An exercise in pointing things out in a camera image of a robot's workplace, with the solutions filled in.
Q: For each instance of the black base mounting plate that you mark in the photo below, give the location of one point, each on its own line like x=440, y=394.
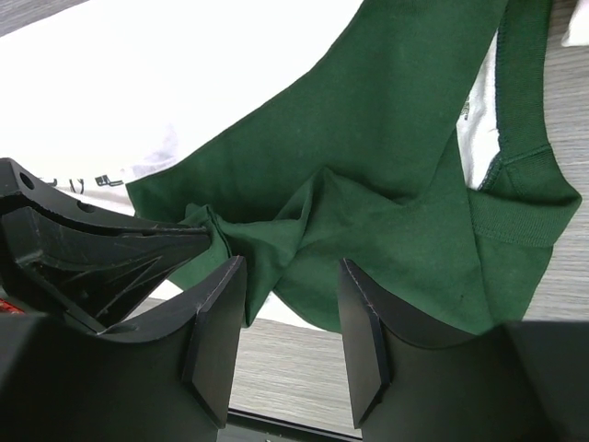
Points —
x=270, y=428

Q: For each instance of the white printed folded t-shirt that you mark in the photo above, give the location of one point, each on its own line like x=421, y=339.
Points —
x=577, y=33

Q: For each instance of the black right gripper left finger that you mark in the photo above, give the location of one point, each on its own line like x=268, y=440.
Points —
x=165, y=375

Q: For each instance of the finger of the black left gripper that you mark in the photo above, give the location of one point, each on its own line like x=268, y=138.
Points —
x=84, y=265

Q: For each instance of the white and green t-shirt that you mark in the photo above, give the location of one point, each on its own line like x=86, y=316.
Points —
x=406, y=136

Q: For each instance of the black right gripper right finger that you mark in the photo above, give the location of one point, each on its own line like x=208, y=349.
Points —
x=414, y=378

